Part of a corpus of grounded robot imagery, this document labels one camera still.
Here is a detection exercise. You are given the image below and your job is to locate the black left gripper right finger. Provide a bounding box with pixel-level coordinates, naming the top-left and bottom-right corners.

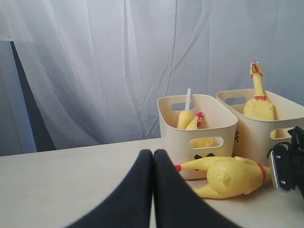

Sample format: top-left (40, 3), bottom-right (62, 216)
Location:
top-left (153, 149), bottom-right (239, 228)

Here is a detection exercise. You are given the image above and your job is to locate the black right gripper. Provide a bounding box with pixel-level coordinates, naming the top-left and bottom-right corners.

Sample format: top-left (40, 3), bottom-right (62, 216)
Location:
top-left (282, 126), bottom-right (304, 197)

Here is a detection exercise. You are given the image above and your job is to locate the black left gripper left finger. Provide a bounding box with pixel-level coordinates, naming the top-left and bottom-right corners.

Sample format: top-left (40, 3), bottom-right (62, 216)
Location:
top-left (68, 149), bottom-right (152, 228)

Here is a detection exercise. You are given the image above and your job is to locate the whole rubber chicken front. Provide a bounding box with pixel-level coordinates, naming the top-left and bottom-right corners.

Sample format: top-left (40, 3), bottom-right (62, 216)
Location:
top-left (243, 60), bottom-right (275, 121)

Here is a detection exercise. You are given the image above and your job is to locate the whole rubber chicken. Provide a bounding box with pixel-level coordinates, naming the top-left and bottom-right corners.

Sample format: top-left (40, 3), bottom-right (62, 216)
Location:
top-left (175, 156), bottom-right (271, 199)
top-left (243, 60), bottom-right (275, 121)

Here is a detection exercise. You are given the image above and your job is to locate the headless rubber chicken body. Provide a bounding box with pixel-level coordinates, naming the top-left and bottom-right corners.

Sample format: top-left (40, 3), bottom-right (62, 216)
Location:
top-left (186, 112), bottom-right (214, 149)

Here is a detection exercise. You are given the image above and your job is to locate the rubber chicken head with tube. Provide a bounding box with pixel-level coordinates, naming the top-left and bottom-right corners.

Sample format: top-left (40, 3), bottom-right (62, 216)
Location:
top-left (177, 88), bottom-right (193, 130)

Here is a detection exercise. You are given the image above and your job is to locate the cream bin marked O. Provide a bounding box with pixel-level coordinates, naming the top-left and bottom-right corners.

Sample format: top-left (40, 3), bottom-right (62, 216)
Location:
top-left (216, 89), bottom-right (304, 166)

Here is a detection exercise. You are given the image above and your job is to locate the cream bin marked X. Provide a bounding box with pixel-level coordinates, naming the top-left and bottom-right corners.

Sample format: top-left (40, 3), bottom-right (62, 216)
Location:
top-left (156, 94), bottom-right (239, 181)

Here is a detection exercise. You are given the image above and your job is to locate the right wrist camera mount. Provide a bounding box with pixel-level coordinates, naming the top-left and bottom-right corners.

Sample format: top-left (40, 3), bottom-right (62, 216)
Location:
top-left (267, 142), bottom-right (294, 193)

